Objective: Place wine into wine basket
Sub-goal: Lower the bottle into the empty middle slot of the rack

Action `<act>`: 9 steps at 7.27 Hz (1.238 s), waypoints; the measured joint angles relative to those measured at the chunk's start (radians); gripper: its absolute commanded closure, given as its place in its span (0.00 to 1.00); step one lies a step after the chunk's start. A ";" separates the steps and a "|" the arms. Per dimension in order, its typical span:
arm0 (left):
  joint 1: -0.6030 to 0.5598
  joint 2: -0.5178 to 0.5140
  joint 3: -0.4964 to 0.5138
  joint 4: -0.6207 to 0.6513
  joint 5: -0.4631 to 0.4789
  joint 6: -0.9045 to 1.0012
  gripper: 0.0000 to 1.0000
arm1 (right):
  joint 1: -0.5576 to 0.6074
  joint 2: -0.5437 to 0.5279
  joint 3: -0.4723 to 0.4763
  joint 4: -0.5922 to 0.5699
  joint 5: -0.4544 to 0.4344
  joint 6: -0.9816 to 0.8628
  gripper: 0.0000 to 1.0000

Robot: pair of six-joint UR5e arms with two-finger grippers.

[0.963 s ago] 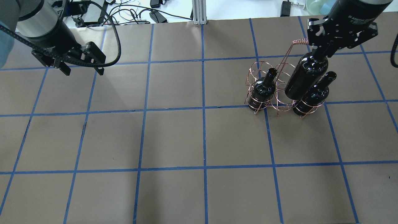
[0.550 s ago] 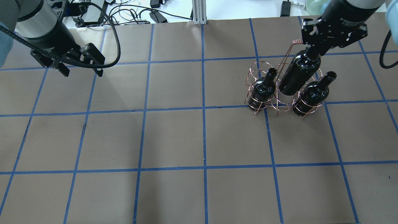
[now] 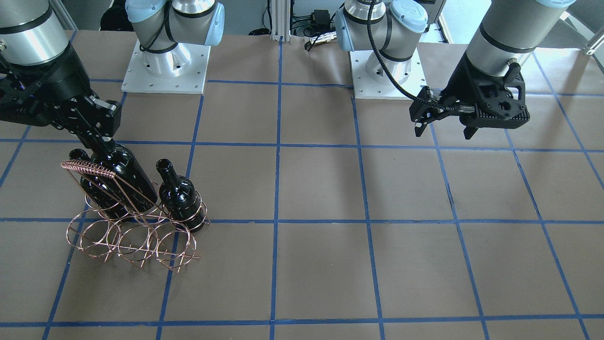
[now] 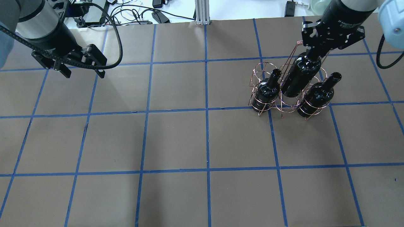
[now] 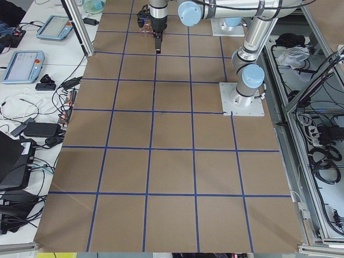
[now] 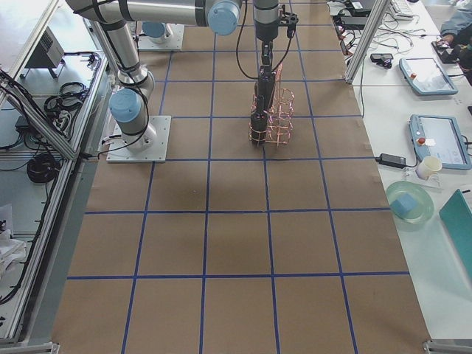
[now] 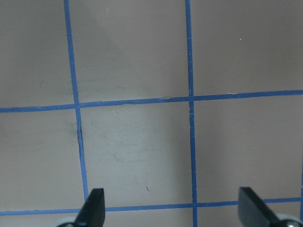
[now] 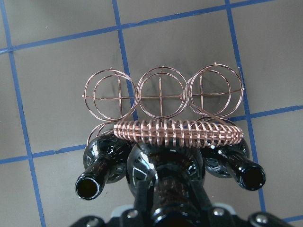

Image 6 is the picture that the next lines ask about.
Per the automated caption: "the white paper cup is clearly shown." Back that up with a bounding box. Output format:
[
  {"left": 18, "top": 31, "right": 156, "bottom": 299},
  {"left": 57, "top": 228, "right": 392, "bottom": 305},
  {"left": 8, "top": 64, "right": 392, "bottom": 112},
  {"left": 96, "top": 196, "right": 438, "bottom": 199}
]
[{"left": 416, "top": 156, "right": 443, "bottom": 180}]

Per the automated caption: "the dark wine bottle in basket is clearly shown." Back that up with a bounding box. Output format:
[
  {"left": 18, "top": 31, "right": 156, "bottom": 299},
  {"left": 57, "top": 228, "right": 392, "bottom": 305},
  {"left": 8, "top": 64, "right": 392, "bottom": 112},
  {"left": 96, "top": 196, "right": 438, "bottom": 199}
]
[{"left": 250, "top": 96, "right": 268, "bottom": 146}]

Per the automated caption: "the blue teach pendant far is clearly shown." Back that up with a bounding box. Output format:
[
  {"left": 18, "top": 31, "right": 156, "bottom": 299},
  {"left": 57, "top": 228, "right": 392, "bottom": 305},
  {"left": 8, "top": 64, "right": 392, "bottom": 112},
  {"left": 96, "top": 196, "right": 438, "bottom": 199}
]
[{"left": 398, "top": 58, "right": 458, "bottom": 96}]

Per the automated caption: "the green glass plate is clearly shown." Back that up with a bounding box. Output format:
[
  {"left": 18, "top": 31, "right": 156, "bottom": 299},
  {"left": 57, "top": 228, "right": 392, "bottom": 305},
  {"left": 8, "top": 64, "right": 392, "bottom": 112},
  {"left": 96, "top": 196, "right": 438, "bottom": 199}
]
[{"left": 386, "top": 181, "right": 434, "bottom": 224}]

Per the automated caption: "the copper wire wine basket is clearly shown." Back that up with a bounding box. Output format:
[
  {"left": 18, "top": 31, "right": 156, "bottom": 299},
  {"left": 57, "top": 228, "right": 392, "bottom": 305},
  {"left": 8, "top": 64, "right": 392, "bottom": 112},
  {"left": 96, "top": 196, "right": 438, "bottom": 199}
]
[{"left": 249, "top": 64, "right": 294, "bottom": 146}]

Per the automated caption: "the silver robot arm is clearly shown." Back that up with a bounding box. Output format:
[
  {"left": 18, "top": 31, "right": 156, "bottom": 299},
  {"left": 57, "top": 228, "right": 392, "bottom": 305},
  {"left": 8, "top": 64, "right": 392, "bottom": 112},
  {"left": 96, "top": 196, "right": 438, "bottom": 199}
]
[
  {"left": 142, "top": 21, "right": 173, "bottom": 44},
  {"left": 67, "top": 1, "right": 299, "bottom": 145}
]

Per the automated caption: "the blue teach pendant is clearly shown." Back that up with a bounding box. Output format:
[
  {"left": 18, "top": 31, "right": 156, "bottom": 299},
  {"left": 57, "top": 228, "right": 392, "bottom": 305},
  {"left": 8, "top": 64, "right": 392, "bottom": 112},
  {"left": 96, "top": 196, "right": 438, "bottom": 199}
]
[
  {"left": 409, "top": 114, "right": 471, "bottom": 170},
  {"left": 398, "top": 58, "right": 458, "bottom": 96}
]

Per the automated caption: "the teal book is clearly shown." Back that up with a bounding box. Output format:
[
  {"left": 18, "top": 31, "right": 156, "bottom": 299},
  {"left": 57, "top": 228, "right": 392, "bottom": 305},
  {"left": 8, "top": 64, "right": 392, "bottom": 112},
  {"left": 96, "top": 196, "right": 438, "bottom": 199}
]
[{"left": 439, "top": 188, "right": 471, "bottom": 280}]

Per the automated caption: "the grey control box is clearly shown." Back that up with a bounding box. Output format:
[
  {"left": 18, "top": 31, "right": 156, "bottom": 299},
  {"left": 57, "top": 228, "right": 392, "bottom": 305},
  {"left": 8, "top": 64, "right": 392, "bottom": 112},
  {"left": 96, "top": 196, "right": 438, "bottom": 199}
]
[{"left": 20, "top": 27, "right": 65, "bottom": 79}]

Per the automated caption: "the dark wine bottle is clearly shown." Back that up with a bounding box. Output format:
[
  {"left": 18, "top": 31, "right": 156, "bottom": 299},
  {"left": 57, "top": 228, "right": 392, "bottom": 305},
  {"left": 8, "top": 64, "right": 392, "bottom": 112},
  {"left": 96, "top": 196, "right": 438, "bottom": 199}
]
[
  {"left": 250, "top": 96, "right": 268, "bottom": 146},
  {"left": 257, "top": 65, "right": 275, "bottom": 111}
]

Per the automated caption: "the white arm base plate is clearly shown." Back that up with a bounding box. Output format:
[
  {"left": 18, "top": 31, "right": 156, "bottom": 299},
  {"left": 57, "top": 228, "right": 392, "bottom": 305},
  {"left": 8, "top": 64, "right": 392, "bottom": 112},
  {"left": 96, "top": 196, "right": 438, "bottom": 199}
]
[
  {"left": 106, "top": 116, "right": 171, "bottom": 163},
  {"left": 138, "top": 21, "right": 184, "bottom": 52}
]

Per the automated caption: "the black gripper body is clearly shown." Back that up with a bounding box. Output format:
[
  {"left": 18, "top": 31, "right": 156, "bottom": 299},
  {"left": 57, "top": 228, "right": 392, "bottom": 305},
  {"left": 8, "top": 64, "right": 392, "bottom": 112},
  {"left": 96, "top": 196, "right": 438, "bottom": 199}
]
[{"left": 254, "top": 9, "right": 298, "bottom": 41}]

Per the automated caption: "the aluminium frame post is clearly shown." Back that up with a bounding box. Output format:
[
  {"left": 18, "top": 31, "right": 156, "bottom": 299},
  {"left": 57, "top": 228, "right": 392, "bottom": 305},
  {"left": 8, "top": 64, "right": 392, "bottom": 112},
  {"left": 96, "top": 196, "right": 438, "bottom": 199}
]
[{"left": 344, "top": 0, "right": 390, "bottom": 84}]

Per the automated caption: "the blue teach pendant near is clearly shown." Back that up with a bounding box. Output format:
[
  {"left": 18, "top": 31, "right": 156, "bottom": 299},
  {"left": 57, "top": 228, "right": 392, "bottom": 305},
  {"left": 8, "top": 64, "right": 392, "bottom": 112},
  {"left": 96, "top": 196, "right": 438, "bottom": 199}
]
[{"left": 409, "top": 114, "right": 471, "bottom": 170}]

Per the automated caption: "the black power adapter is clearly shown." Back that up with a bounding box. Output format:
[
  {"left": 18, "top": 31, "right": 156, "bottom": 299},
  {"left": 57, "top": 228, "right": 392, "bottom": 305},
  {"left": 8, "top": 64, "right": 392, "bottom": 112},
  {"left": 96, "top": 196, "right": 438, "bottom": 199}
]
[{"left": 375, "top": 153, "right": 406, "bottom": 169}]

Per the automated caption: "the blue foam block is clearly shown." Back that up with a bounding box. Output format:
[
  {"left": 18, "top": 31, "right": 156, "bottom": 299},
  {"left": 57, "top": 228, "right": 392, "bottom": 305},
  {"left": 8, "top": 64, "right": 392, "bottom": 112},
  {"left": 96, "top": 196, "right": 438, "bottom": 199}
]
[{"left": 390, "top": 192, "right": 418, "bottom": 218}]

